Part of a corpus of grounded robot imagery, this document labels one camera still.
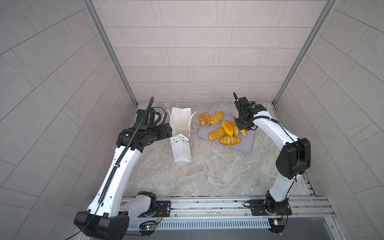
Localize fake croissant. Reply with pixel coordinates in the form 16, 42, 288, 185
219, 136, 242, 146

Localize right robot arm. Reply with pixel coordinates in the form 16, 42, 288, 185
233, 93, 311, 215

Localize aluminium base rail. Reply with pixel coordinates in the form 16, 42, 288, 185
117, 195, 335, 221

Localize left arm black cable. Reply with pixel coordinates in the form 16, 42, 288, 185
64, 96, 168, 240

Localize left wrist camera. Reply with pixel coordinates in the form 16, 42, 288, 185
136, 108, 162, 125

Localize white cartoon paper bag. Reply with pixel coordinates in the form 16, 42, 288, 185
169, 107, 196, 163

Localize red metal tongs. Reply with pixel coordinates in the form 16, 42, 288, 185
234, 116, 258, 131

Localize lilac plastic tray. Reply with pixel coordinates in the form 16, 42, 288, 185
198, 114, 256, 154

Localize ring shaped fake bread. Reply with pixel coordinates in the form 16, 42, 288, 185
199, 114, 211, 127

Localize circuit board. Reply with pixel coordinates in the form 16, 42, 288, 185
139, 221, 158, 231
268, 219, 286, 234

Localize left circuit board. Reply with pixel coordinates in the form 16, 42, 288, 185
139, 221, 158, 231

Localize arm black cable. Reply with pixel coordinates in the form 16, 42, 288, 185
64, 96, 168, 240
232, 91, 301, 187

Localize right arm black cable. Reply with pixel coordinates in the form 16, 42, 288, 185
232, 91, 301, 187

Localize twisted fake bread top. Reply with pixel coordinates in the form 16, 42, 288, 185
240, 129, 248, 137

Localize right circuit board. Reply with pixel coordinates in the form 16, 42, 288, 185
268, 219, 286, 234

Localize striped fake bread left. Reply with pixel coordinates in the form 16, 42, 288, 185
209, 111, 225, 125

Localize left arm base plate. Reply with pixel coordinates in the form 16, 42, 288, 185
134, 201, 171, 218

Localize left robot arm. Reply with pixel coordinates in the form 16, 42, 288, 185
74, 123, 172, 240

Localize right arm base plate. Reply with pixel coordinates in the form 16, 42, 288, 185
244, 199, 292, 216

